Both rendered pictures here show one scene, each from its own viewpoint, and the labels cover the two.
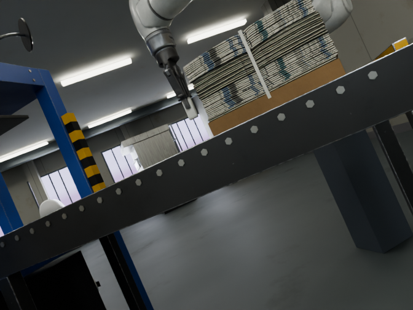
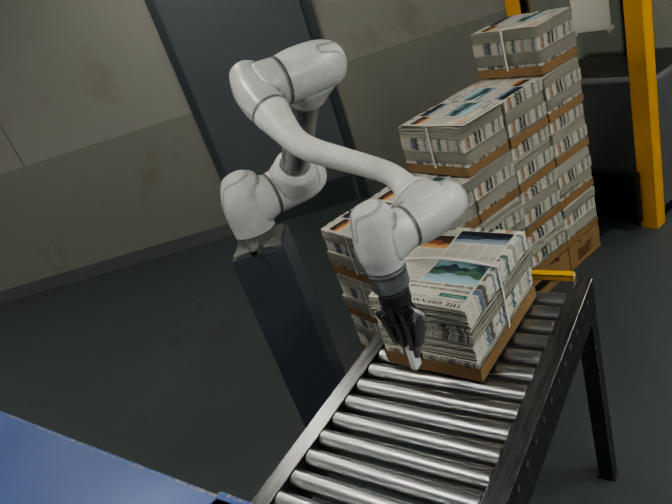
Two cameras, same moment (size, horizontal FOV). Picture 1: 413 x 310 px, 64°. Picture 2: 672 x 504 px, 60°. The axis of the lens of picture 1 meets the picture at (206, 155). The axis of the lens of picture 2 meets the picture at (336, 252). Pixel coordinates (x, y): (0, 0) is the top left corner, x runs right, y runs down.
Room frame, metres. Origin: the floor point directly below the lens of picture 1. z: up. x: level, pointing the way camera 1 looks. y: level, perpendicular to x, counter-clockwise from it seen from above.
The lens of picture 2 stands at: (0.72, 1.08, 1.82)
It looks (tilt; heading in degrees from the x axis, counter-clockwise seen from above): 26 degrees down; 293
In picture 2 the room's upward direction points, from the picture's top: 19 degrees counter-clockwise
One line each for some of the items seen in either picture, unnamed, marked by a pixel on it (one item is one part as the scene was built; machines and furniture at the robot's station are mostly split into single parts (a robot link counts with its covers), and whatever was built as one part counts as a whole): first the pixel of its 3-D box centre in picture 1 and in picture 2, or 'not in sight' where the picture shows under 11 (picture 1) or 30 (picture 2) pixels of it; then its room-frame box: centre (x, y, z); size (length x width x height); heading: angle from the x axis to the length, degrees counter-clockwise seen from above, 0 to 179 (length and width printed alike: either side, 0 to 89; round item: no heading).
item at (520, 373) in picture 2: not in sight; (452, 366); (1.03, -0.15, 0.77); 0.47 x 0.05 x 0.05; 162
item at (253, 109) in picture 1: (247, 116); (444, 346); (1.04, -0.17, 0.83); 0.29 x 0.16 x 0.04; 157
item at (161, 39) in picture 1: (161, 44); (388, 277); (1.08, -0.01, 1.16); 0.09 x 0.09 x 0.06
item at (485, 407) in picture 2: not in sight; (433, 400); (1.07, -0.02, 0.77); 0.47 x 0.05 x 0.05; 162
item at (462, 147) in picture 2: not in sight; (452, 138); (1.08, -1.51, 0.95); 0.38 x 0.29 x 0.23; 144
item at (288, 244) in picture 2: (343, 153); (304, 348); (1.72, -0.66, 0.50); 0.20 x 0.20 x 1.00; 14
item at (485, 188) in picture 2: not in sight; (458, 252); (1.16, -1.40, 0.42); 1.17 x 0.39 x 0.83; 52
